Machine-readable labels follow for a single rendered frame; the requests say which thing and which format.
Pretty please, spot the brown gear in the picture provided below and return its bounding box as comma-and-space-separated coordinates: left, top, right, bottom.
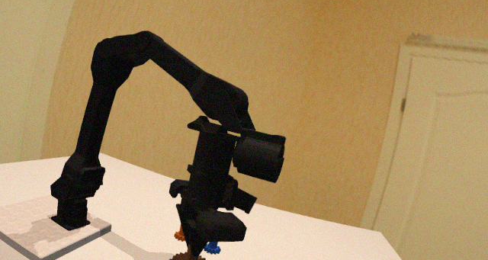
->
172, 244, 206, 260

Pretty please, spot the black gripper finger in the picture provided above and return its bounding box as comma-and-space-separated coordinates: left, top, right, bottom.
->
175, 204, 199, 247
186, 220, 208, 256

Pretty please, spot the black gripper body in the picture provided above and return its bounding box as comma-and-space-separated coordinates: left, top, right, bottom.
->
169, 160, 247, 242

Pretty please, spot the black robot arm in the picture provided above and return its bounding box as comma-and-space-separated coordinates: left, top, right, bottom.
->
50, 30, 286, 231

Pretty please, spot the blue gear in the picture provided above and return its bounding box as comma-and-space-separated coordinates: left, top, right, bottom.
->
204, 242, 221, 255

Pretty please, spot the orange gear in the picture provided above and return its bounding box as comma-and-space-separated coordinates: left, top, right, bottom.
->
174, 225, 186, 242

